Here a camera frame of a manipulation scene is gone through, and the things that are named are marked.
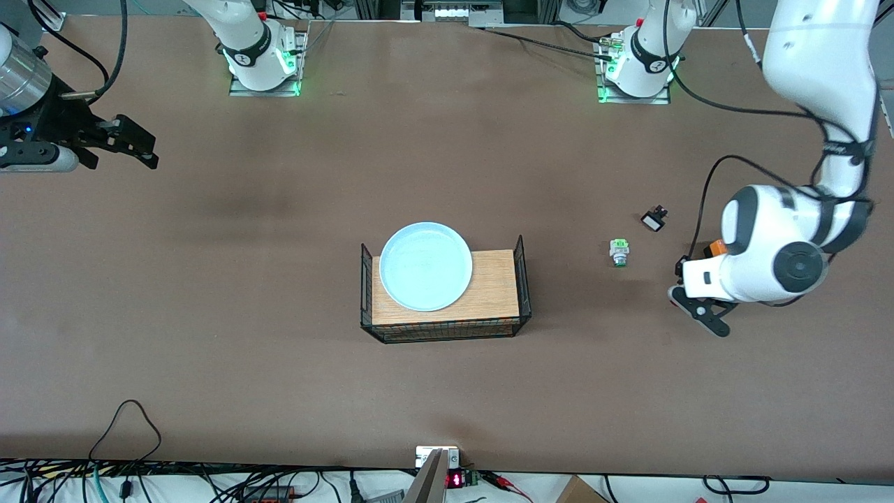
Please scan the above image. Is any flat black cable loop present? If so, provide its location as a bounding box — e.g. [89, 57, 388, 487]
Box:
[702, 475, 772, 495]

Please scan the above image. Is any orange black power strip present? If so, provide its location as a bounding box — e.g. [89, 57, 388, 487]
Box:
[241, 486, 295, 503]

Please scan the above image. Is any long black table cable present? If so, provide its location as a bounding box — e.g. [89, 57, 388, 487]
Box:
[471, 24, 619, 62]

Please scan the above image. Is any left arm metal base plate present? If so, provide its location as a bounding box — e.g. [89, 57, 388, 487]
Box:
[596, 35, 673, 105]

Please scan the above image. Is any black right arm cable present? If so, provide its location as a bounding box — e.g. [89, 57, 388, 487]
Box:
[28, 0, 129, 100]

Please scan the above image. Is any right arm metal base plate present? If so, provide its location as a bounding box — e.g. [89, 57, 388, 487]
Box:
[229, 28, 309, 97]

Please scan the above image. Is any short curved black table cable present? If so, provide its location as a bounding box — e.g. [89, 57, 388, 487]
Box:
[555, 21, 605, 43]

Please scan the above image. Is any aluminium frame with white light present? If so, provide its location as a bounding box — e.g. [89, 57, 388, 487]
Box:
[400, 0, 505, 27]

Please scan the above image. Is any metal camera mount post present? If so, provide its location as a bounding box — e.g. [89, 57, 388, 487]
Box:
[402, 446, 462, 503]

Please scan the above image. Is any aluminium corner profile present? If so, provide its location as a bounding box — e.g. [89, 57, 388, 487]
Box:
[28, 0, 68, 33]

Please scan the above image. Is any red probe lead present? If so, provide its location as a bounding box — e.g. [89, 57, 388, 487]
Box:
[482, 472, 533, 503]

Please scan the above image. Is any thin black looped cable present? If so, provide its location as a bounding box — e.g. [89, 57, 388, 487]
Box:
[87, 399, 163, 465]

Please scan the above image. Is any black wire basket wooden bottom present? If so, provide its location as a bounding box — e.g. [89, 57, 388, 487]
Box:
[360, 235, 533, 344]

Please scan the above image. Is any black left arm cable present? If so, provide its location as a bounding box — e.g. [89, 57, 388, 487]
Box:
[662, 0, 875, 263]

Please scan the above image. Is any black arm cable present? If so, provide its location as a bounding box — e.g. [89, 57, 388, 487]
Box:
[662, 0, 875, 263]
[28, 0, 129, 100]

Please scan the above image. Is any brown cardboard box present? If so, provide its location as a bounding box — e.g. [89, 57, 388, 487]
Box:
[555, 475, 610, 503]

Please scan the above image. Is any light blue round plate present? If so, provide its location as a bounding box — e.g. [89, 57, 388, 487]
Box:
[379, 221, 474, 312]

